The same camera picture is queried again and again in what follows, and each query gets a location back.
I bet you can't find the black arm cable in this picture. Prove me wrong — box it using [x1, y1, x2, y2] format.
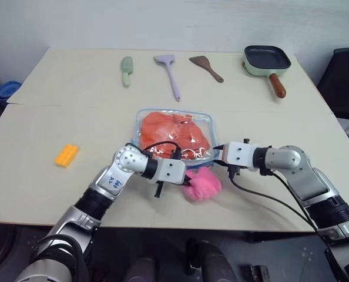
[229, 167, 341, 236]
[123, 141, 182, 161]

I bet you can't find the blue plastic bowl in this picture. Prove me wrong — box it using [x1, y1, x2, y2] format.
[0, 80, 23, 102]

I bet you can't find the orange cloth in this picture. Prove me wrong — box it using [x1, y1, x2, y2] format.
[139, 112, 213, 161]

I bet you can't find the green toy knife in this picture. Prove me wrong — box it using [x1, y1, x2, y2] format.
[120, 56, 135, 88]

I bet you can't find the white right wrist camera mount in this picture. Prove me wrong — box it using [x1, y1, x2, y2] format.
[221, 142, 259, 172]

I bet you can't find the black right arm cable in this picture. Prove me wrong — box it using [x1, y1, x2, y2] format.
[229, 167, 341, 236]

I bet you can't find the purple silicone spatula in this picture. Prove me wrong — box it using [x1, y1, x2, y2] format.
[153, 54, 182, 102]

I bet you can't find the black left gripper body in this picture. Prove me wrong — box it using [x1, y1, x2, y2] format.
[153, 181, 165, 199]

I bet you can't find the clear plastic pouch blue trim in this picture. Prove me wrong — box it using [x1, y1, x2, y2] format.
[132, 108, 220, 170]

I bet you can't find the yellow toy block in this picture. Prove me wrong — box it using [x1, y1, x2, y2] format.
[54, 143, 81, 169]

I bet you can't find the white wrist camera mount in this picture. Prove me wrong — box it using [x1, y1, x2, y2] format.
[221, 142, 259, 172]
[154, 158, 187, 186]

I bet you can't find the black chair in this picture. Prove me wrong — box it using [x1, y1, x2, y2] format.
[316, 47, 349, 122]

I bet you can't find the brown wooden spatula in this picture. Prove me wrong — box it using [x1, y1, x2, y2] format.
[188, 55, 225, 84]

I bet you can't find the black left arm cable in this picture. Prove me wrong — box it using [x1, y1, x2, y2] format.
[123, 141, 182, 161]

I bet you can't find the pink fluffy cloth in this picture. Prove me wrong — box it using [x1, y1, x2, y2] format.
[181, 167, 223, 202]

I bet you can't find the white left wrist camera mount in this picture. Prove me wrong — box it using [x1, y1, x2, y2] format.
[154, 158, 187, 186]

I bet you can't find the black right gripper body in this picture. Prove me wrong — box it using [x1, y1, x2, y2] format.
[227, 164, 242, 179]

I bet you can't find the green square frying pan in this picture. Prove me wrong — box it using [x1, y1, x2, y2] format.
[241, 45, 292, 99]

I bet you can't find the dark rounded shape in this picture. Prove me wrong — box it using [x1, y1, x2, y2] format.
[123, 237, 237, 282]

